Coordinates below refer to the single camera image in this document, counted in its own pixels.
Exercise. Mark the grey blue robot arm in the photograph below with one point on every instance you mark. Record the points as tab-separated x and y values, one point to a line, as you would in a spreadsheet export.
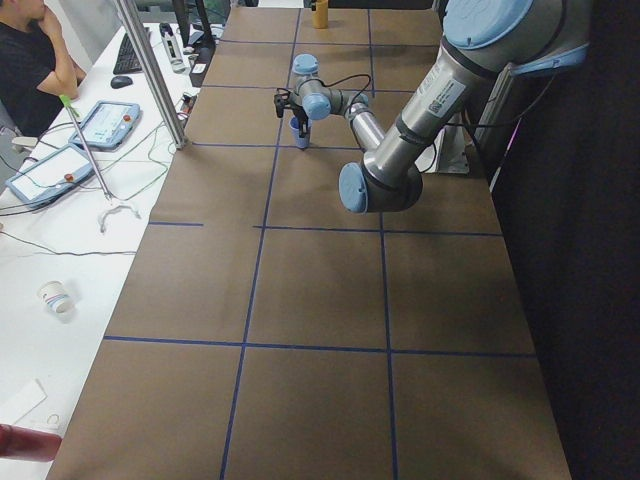
480	39

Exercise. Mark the red bottle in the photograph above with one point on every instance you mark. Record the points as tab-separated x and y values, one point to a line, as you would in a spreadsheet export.
19	443

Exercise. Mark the black keyboard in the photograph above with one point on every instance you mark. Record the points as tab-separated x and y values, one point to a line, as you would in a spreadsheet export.
127	61

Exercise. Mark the aluminium frame post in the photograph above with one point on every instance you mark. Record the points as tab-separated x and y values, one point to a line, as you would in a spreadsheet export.
129	17

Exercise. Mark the blue ribbed paper cup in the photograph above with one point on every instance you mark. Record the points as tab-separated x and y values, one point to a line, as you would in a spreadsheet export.
300	132

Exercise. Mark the white paper cup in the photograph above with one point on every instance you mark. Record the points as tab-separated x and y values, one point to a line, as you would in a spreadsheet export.
55	296

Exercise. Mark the seated person in black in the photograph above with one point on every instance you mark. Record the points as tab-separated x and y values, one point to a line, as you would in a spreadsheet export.
36	66

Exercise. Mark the lower teach pendant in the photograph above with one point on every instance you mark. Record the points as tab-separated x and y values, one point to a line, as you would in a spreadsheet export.
51	177

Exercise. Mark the black computer mouse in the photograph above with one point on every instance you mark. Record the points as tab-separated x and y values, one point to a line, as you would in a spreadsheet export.
120	81

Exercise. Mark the brown paper table cover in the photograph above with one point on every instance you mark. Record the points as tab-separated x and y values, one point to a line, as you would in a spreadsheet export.
265	332

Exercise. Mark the teach pendant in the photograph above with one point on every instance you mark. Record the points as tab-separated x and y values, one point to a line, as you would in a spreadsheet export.
108	124
51	177

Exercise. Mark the upper teach pendant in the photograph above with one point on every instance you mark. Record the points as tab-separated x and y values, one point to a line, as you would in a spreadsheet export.
108	124

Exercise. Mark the reacher grabber tool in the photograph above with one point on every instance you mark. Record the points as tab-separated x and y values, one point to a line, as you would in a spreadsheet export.
114	205

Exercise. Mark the black monitor stand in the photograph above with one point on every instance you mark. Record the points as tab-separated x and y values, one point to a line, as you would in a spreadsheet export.
202	42

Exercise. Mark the white paper strip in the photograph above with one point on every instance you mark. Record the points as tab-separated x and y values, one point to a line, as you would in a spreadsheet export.
21	403

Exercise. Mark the white handheld device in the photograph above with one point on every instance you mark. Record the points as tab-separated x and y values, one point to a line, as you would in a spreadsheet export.
172	48

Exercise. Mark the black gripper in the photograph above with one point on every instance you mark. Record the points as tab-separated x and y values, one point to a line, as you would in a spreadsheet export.
298	112

